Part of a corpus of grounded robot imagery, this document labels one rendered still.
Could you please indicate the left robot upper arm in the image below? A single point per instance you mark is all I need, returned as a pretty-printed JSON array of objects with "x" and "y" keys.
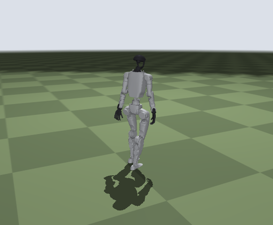
[{"x": 125, "y": 83}]

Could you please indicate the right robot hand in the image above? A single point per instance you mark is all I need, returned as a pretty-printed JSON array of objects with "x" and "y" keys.
[{"x": 153, "y": 116}]

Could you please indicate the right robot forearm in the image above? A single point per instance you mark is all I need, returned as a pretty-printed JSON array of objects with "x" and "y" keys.
[{"x": 151, "y": 101}]

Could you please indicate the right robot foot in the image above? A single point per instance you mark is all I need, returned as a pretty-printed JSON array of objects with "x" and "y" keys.
[{"x": 133, "y": 167}]

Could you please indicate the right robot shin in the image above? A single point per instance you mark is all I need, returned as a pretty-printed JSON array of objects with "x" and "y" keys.
[{"x": 138, "y": 150}]

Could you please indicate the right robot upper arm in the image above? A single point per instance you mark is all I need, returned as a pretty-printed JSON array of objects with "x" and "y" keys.
[{"x": 148, "y": 78}]

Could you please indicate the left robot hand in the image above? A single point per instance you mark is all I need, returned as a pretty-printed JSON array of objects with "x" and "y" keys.
[{"x": 118, "y": 113}]

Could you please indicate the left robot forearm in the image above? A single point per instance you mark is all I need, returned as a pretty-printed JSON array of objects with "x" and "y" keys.
[{"x": 121, "y": 101}]

